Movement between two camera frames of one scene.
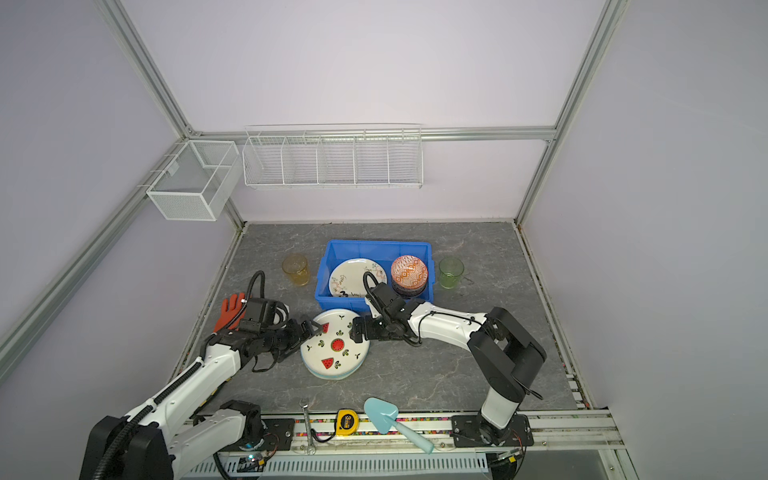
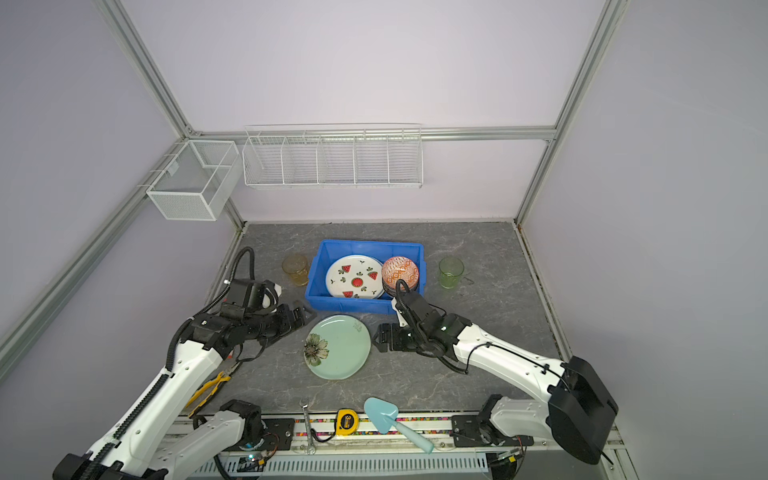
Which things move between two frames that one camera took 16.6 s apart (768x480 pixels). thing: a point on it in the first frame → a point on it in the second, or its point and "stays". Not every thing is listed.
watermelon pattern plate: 332,354 → 356,277
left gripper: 297,338 → 289,325
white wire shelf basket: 333,155 stays
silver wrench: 304,402 stays
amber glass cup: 296,265 stays
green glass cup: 450,270 stays
